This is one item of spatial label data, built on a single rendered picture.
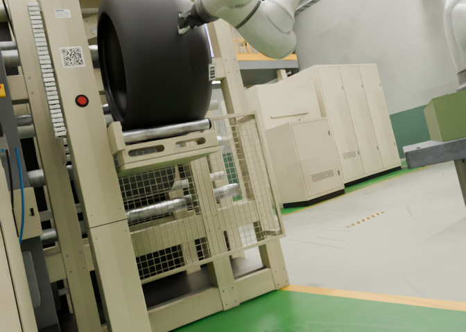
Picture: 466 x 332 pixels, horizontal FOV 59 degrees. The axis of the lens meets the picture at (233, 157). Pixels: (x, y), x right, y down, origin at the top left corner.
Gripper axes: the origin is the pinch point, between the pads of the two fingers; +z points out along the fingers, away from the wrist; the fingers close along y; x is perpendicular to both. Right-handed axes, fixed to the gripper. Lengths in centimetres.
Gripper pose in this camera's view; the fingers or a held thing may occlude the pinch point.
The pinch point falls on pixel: (183, 26)
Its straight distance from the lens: 146.2
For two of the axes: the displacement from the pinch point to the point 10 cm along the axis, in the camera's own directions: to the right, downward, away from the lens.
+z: -4.6, 0.0, 8.9
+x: 1.6, 9.8, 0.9
